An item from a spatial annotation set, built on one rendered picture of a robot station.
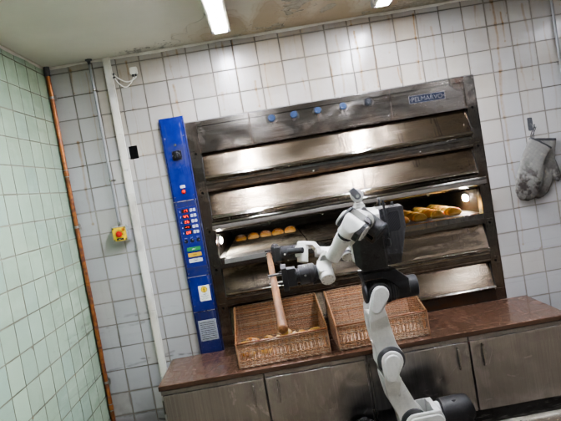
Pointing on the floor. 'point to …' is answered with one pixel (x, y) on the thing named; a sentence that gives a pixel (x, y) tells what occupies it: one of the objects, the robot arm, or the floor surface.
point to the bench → (502, 369)
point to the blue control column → (178, 177)
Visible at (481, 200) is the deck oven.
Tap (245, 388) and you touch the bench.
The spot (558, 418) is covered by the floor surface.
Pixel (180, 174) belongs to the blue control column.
